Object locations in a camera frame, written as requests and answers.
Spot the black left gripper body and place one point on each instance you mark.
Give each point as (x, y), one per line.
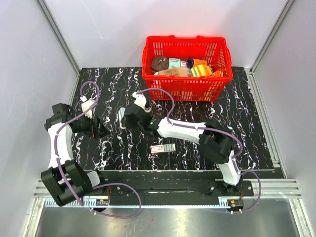
(95, 131)

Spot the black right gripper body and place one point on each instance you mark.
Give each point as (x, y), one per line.
(128, 124)

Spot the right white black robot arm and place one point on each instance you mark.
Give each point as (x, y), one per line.
(215, 144)

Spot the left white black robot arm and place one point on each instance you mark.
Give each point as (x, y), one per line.
(65, 180)

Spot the red white staple box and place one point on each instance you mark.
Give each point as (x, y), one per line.
(163, 148)

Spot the brown round pouch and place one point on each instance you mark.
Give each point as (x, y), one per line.
(159, 63)

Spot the brown cardboard box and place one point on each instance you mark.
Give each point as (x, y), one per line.
(177, 72)

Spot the teal white small box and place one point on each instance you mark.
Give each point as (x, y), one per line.
(174, 63)

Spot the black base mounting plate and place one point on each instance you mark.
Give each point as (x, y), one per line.
(170, 188)

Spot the yellow green box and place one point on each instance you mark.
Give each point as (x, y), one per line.
(201, 71)

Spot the orange snack packet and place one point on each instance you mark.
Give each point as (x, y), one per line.
(218, 73)

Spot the red plastic basket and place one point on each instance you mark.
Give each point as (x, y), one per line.
(188, 69)

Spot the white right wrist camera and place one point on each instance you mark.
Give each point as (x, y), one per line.
(141, 101)

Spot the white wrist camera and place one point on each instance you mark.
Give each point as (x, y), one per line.
(87, 106)
(141, 101)

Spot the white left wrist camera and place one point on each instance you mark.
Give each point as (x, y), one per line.
(87, 106)

